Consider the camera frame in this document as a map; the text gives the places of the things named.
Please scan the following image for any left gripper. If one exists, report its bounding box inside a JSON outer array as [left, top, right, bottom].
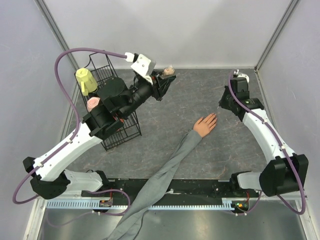
[[121, 69, 177, 119]]

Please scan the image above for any nail polish bottle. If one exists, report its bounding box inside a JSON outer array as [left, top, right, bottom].
[[162, 65, 175, 77]]

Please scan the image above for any grey sleeve forearm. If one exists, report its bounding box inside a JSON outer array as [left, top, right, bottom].
[[108, 130, 202, 240]]

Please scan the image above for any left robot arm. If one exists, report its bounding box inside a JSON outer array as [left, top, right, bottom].
[[23, 71, 176, 200]]

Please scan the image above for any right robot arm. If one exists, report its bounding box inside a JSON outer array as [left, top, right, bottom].
[[219, 73, 309, 197]]

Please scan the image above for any mannequin hand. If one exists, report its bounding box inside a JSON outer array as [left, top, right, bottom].
[[193, 113, 218, 138]]

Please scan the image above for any pink mug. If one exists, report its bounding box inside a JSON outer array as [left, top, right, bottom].
[[86, 97, 100, 112]]

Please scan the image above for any yellow mug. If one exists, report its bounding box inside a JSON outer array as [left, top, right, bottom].
[[75, 68, 98, 96]]

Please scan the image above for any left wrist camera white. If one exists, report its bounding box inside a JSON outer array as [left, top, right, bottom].
[[124, 52, 156, 78]]

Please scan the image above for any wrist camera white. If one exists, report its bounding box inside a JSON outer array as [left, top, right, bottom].
[[124, 52, 156, 78], [233, 69, 250, 83]]

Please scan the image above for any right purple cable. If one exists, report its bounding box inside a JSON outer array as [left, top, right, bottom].
[[227, 71, 307, 216]]

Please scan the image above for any purple cable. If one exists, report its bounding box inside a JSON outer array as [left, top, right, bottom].
[[227, 71, 307, 216], [12, 47, 127, 205]]

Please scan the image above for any black wire rack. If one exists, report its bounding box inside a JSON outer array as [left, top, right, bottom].
[[82, 53, 142, 151]]

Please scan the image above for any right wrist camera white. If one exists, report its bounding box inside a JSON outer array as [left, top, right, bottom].
[[233, 69, 250, 83]]

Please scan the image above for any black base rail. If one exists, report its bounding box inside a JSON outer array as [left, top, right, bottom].
[[57, 177, 258, 208]]

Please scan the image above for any light blue cable duct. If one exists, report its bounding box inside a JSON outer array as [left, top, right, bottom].
[[46, 197, 258, 211]]

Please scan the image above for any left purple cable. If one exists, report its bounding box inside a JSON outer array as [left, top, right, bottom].
[[12, 47, 127, 205]]

